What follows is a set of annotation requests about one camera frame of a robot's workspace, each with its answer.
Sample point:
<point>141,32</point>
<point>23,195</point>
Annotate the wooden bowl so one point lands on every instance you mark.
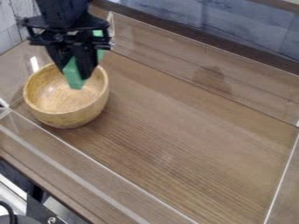
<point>60,106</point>

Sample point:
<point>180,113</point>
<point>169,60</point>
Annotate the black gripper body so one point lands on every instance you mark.
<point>67,24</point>

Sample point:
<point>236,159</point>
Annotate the black metal bracket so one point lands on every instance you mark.
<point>37,211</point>

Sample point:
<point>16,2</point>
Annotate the green rectangular block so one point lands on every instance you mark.
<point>75,81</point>

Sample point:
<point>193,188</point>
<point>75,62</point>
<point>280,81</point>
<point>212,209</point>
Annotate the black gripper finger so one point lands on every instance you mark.
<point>60,54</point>
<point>84,60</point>

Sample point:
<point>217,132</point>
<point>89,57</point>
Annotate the clear acrylic corner bracket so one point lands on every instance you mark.
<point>111,21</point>

